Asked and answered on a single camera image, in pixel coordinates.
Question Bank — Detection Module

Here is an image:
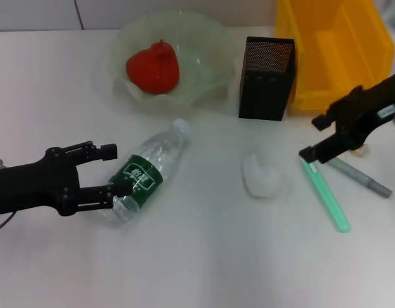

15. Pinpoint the green glass fruit plate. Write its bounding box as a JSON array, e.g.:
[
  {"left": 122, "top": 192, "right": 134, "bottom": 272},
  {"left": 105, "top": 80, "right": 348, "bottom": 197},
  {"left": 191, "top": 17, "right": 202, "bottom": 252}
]
[{"left": 110, "top": 11, "right": 236, "bottom": 107}]

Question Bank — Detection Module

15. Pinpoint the clear green-label water bottle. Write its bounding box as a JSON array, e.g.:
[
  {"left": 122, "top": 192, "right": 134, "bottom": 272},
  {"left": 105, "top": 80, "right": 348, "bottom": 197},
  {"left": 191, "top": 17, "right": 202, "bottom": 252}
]
[{"left": 102, "top": 117, "right": 191, "bottom": 225}]

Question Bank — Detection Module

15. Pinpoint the black mesh pen holder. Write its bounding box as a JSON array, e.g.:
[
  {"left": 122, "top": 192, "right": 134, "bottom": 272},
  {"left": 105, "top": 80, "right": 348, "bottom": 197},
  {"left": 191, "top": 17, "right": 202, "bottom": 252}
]
[{"left": 238, "top": 36, "right": 296, "bottom": 122}]

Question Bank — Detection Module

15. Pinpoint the red-orange toy orange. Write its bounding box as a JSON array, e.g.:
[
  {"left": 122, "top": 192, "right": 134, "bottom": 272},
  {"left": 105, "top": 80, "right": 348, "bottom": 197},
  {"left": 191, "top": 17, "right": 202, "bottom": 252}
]
[{"left": 125, "top": 38, "right": 180, "bottom": 94}]

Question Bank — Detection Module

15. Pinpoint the beige eraser with barcode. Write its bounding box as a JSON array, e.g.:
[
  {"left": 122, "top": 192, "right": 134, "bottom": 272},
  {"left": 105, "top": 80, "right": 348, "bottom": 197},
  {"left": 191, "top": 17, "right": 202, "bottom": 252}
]
[{"left": 343, "top": 144, "right": 370, "bottom": 158}]

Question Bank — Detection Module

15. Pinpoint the green toothbrush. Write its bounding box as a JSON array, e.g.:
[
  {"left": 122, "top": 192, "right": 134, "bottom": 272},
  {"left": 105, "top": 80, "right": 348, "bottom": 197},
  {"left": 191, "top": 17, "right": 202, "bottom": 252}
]
[{"left": 300, "top": 158, "right": 351, "bottom": 234}]

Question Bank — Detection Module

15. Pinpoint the yellow plastic bin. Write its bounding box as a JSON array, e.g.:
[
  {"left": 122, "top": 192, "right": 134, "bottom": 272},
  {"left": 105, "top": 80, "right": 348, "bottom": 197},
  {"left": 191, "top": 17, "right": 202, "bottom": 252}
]
[{"left": 273, "top": 0, "right": 395, "bottom": 112}]

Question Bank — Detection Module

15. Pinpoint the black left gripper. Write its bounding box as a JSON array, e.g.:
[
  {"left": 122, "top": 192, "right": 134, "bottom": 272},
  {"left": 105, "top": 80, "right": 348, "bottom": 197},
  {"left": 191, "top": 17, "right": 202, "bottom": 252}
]
[{"left": 0, "top": 140, "right": 132, "bottom": 218}]

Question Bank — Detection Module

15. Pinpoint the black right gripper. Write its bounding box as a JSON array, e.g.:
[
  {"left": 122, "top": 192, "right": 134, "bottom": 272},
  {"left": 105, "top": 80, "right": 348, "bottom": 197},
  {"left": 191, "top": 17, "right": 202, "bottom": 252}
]
[{"left": 299, "top": 69, "right": 395, "bottom": 164}]

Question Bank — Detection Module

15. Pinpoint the white paper ball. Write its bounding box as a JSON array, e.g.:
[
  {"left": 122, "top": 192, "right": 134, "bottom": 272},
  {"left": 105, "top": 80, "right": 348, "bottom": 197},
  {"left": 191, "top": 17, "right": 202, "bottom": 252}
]
[{"left": 241, "top": 153, "right": 283, "bottom": 197}]

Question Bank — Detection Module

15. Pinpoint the grey marker pen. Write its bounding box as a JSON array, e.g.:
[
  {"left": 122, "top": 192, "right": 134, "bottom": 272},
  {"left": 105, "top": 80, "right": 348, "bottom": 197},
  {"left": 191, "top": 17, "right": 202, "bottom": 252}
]
[{"left": 327, "top": 157, "right": 393, "bottom": 198}]

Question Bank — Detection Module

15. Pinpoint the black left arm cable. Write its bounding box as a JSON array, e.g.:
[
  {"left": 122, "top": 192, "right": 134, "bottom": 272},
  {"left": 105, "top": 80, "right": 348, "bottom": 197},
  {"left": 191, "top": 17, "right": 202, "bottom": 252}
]
[{"left": 0, "top": 211, "right": 15, "bottom": 235}]

